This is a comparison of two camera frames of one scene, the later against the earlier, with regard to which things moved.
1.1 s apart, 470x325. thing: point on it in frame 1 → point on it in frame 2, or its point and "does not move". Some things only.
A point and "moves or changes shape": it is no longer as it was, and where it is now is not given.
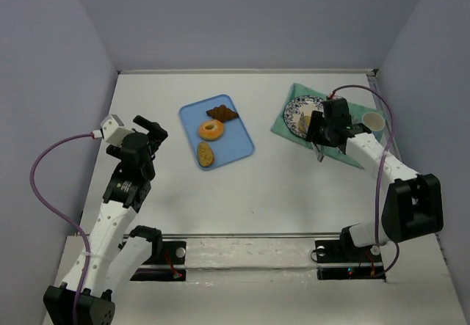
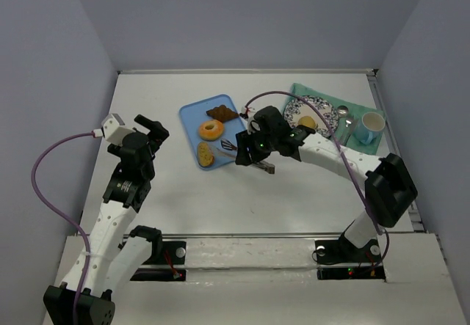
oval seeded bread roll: x=205 y=155 does not move
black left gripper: x=147 y=139 does not move
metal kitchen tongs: x=319 y=150 moves or changes shape
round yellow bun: x=306 y=123 does not move
